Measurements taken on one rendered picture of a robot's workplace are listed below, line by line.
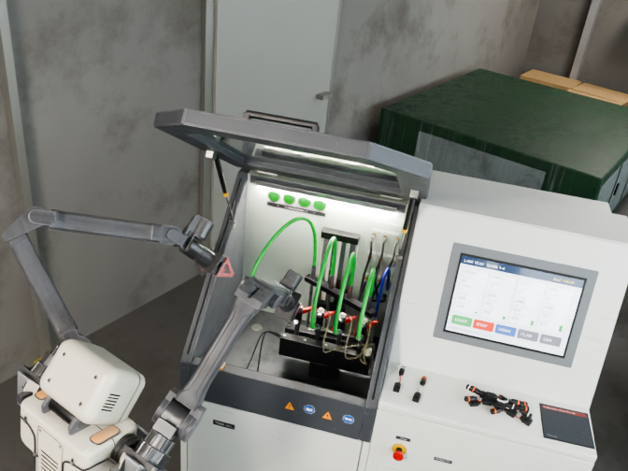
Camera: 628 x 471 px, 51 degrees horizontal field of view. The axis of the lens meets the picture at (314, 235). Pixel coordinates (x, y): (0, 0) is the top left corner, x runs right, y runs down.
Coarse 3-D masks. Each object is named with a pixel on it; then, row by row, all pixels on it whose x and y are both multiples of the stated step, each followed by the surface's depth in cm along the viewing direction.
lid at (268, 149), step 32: (160, 128) 175; (192, 128) 160; (224, 128) 154; (256, 128) 153; (288, 128) 152; (224, 160) 233; (256, 160) 227; (288, 160) 205; (320, 160) 187; (352, 160) 157; (384, 160) 152; (416, 160) 158; (384, 192) 227; (416, 192) 199
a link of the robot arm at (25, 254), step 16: (32, 208) 180; (16, 224) 178; (32, 224) 179; (16, 240) 178; (16, 256) 179; (32, 256) 180; (32, 272) 180; (32, 288) 181; (48, 288) 182; (48, 304) 182; (64, 320) 183; (64, 336) 181; (80, 336) 183
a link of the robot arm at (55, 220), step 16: (48, 224) 180; (64, 224) 184; (80, 224) 186; (96, 224) 188; (112, 224) 190; (128, 224) 192; (144, 224) 194; (160, 224) 196; (144, 240) 195; (160, 240) 195
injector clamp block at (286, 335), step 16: (288, 336) 241; (304, 336) 242; (320, 336) 244; (288, 352) 243; (304, 352) 241; (320, 352) 239; (336, 352) 238; (352, 352) 237; (320, 368) 243; (336, 368) 246; (352, 368) 239; (368, 368) 237
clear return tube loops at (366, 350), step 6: (330, 318) 235; (324, 336) 230; (348, 336) 229; (366, 342) 227; (336, 348) 234; (342, 348) 234; (366, 348) 236; (360, 354) 233; (366, 354) 236; (360, 360) 232
